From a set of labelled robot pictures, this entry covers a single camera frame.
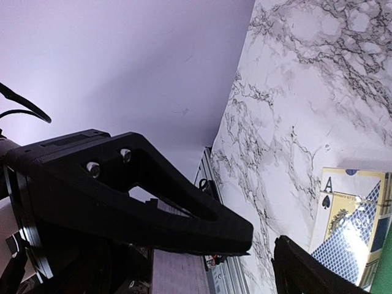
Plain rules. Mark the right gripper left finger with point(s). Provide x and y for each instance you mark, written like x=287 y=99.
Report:
x=122 y=188

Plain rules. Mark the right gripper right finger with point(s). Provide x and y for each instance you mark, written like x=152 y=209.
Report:
x=296 y=271

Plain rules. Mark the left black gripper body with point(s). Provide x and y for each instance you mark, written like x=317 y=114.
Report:
x=53 y=259

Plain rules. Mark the pink playing card deck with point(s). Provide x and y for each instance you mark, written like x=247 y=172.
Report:
x=178 y=273

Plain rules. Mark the blue gold card box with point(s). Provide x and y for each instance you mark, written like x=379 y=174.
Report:
x=352 y=221

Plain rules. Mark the green round poker mat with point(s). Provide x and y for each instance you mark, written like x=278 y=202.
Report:
x=382 y=279

